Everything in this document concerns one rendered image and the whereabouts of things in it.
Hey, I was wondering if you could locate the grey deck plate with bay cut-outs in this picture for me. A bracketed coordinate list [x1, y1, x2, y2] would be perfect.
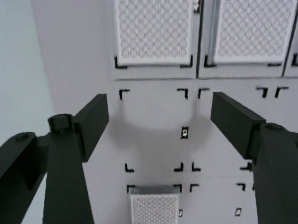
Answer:
[31, 0, 298, 224]

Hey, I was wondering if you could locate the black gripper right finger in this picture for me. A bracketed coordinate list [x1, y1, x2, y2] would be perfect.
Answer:
[210, 92, 298, 224]

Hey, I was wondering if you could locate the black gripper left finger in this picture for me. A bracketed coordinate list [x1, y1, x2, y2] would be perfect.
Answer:
[0, 93, 109, 224]

